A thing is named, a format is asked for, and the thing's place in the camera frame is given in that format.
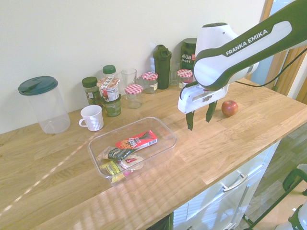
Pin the white ceramic mug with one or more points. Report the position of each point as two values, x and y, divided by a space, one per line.
93 119

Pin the white jar green lid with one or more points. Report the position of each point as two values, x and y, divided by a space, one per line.
109 70

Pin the round cracker packet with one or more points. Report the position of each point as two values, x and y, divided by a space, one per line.
132 162

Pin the clear drinking glass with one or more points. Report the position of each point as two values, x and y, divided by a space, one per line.
129 76

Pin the yellow snack packet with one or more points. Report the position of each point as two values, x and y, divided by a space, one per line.
111 167

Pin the clear glass mug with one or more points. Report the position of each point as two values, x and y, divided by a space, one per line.
174 75

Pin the green instant cup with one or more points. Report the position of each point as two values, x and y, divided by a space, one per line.
112 107

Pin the red Pocky box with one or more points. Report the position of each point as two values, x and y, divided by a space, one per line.
140 141

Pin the foil lid instant cup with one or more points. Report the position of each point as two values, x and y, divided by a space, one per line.
109 89

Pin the white kitchen cabinet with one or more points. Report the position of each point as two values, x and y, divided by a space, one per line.
216 206

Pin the clear plastic container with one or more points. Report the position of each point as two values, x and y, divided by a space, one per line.
165 130

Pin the red apple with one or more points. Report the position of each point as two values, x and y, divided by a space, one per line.
229 108

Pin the Vega Sport protein tub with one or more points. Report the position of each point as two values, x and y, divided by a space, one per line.
188 55

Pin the glass jar red checkered lid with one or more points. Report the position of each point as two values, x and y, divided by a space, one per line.
150 82
133 95
184 77

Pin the dark spice jar green lid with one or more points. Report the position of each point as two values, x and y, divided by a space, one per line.
90 92

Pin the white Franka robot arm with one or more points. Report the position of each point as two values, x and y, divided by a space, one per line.
239 60

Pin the clear pitcher teal lid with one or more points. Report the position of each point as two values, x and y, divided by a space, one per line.
45 105

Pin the black peanuts bag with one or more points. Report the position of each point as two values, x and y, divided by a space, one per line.
118 153

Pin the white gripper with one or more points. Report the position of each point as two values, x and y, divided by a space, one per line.
199 99

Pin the black shaker bottle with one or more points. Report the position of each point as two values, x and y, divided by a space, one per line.
163 67

